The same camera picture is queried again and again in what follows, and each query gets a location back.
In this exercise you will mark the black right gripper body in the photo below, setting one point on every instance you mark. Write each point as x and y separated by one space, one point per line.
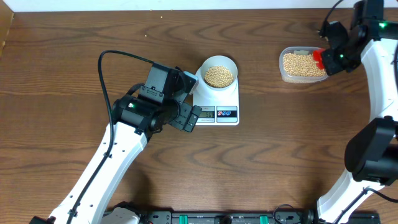
339 59

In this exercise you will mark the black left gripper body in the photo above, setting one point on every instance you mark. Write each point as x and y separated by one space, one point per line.
184 111

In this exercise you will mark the red plastic measuring scoop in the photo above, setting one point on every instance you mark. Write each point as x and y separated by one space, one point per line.
317 56

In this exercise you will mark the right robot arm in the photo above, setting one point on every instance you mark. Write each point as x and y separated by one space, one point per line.
370 157

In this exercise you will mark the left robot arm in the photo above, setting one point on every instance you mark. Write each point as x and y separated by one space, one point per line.
140 113

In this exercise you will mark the white digital kitchen scale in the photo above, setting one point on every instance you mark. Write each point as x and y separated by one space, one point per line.
219 106

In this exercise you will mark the soybeans in bowl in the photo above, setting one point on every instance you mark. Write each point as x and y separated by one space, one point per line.
218 76

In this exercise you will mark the light grey round bowl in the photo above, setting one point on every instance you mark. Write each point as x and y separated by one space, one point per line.
219 60

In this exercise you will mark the clear container of soybeans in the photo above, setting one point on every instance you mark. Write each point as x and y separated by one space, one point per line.
298 66

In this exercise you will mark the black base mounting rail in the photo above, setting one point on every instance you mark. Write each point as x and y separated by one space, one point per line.
217 217

